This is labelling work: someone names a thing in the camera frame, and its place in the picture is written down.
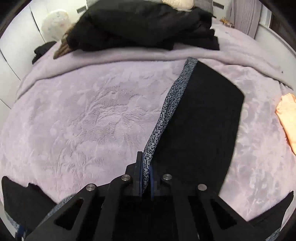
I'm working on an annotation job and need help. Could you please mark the black pants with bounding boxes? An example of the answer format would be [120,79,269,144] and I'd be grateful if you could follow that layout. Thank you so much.
[1,57,295,240]

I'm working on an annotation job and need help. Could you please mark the lavender plush blanket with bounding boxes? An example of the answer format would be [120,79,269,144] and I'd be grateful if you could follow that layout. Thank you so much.
[1,22,295,220]

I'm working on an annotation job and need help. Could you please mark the orange peach cloth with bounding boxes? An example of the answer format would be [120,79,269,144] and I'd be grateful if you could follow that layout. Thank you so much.
[275,93,296,154]

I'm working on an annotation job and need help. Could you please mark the brown knitted garment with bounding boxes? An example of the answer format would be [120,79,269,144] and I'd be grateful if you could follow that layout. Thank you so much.
[53,24,75,59]

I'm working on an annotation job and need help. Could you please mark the small black garment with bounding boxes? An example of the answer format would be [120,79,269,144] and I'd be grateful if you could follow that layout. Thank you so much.
[32,41,56,64]

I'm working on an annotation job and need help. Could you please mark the black clothes pile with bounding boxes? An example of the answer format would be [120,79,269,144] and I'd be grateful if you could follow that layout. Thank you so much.
[66,1,220,51]

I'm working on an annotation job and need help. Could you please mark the white floral bag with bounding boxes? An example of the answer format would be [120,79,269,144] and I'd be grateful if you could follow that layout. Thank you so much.
[41,11,71,42]

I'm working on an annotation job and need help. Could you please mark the mauve curtain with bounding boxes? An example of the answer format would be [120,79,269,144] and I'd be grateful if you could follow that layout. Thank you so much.
[229,0,262,39]

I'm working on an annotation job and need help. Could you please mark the round cream cushion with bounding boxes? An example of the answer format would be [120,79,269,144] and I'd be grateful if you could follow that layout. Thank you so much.
[162,0,194,11]

